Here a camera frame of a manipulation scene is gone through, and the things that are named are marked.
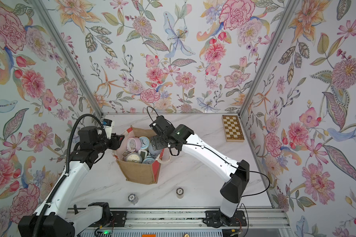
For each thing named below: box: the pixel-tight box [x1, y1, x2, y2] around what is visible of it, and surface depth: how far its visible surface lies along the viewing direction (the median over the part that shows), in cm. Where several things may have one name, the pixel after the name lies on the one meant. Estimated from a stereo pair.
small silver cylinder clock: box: [128, 193, 139, 205], surface depth 77 cm
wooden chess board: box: [221, 114, 245, 143], surface depth 109 cm
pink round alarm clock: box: [125, 136, 142, 152], surface depth 87 cm
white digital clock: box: [137, 149, 148, 164], surface depth 87 cm
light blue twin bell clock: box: [138, 135, 150, 150], surface depth 90 cm
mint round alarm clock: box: [142, 155, 155, 165], surface depth 82 cm
